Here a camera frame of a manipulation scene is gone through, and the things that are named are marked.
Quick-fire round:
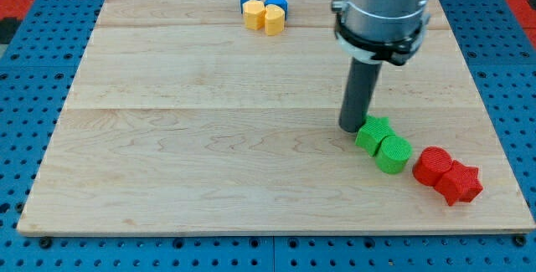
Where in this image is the green cylinder block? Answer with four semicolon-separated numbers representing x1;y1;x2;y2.
375;136;413;174

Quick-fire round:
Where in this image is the red cylinder block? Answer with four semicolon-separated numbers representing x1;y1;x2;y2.
412;146;453;187

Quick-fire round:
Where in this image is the blue triangular block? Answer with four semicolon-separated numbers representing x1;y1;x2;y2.
264;0;288;18

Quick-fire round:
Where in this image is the yellow hexagon block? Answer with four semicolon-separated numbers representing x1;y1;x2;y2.
242;0;265;30

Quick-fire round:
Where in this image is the wooden board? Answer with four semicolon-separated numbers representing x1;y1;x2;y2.
17;0;535;237

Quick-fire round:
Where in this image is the yellow rounded block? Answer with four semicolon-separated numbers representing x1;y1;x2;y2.
265;4;286;36

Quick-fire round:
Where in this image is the red star block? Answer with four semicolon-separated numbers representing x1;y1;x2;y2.
434;161;484;206

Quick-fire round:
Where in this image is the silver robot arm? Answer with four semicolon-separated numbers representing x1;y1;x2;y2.
331;0;430;66

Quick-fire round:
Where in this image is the green star block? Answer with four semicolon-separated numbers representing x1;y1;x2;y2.
355;115;395;157

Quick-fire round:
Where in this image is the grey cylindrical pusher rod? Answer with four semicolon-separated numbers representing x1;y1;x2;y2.
338;59;381;133

